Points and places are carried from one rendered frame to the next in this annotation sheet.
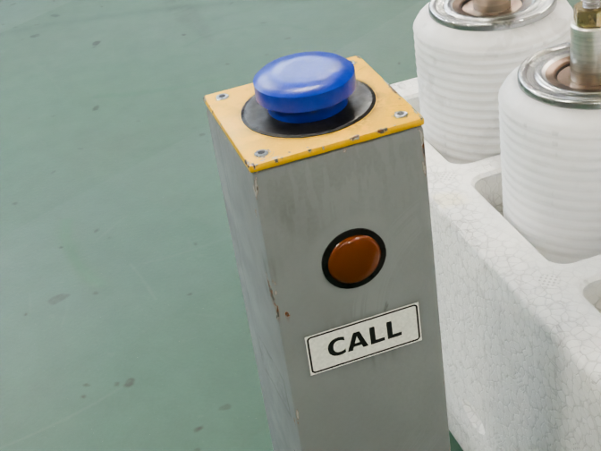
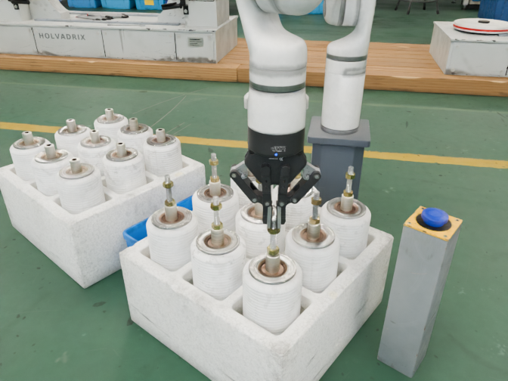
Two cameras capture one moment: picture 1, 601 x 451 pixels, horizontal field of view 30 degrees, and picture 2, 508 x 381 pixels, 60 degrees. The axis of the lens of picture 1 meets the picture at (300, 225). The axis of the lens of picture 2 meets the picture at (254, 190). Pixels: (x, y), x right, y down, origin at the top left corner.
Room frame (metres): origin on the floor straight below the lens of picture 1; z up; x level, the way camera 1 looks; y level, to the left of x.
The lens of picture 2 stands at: (0.98, 0.29, 0.70)
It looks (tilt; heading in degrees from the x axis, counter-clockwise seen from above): 30 degrees down; 233
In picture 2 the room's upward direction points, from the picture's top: straight up
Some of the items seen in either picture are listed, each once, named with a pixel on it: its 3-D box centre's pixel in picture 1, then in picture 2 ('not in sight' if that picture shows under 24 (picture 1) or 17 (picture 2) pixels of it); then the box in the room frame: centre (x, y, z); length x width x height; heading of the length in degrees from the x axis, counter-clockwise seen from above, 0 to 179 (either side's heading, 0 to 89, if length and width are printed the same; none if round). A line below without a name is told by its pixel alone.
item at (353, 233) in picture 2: not in sight; (341, 246); (0.40, -0.19, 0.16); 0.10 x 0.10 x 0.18
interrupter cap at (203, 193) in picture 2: not in sight; (215, 193); (0.57, -0.39, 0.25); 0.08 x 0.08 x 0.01
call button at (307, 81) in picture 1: (306, 93); (434, 218); (0.40, -0.01, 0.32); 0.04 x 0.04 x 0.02
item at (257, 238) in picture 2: not in sight; (260, 251); (0.54, -0.27, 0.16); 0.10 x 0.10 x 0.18
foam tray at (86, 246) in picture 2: not in sight; (106, 196); (0.67, -0.80, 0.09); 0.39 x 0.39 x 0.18; 11
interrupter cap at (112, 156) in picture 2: not in sight; (122, 154); (0.65, -0.68, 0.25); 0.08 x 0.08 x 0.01
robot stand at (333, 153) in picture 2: not in sight; (333, 181); (0.20, -0.41, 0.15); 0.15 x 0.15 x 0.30; 42
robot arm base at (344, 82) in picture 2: not in sight; (342, 94); (0.20, -0.41, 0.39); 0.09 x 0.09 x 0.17; 42
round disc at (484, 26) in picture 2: not in sight; (482, 26); (-1.56, -1.00, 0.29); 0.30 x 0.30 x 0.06
